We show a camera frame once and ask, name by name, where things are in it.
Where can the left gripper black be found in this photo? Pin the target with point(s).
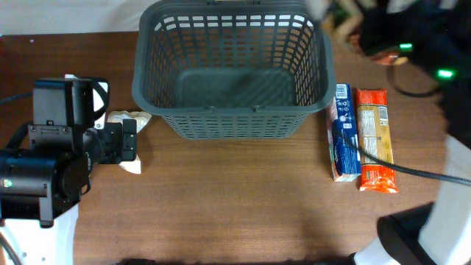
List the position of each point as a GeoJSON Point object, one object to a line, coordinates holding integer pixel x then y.
{"type": "Point", "coordinates": [122, 142]}

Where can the grey plastic basket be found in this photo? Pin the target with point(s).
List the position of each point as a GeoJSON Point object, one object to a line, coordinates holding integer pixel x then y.
{"type": "Point", "coordinates": [232, 69]}

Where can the blue biscuit box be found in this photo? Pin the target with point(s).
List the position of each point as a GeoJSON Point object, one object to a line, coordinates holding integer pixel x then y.
{"type": "Point", "coordinates": [342, 135]}

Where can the orange cracker packet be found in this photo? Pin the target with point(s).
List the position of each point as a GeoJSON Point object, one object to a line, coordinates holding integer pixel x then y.
{"type": "Point", "coordinates": [375, 140]}

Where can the tan snack bag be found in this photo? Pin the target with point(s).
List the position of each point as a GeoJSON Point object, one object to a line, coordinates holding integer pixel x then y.
{"type": "Point", "coordinates": [348, 17]}

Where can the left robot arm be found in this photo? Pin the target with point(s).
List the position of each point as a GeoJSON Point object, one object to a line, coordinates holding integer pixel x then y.
{"type": "Point", "coordinates": [46, 167]}

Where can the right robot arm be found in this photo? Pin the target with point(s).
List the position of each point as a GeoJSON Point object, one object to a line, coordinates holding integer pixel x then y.
{"type": "Point", "coordinates": [439, 31]}

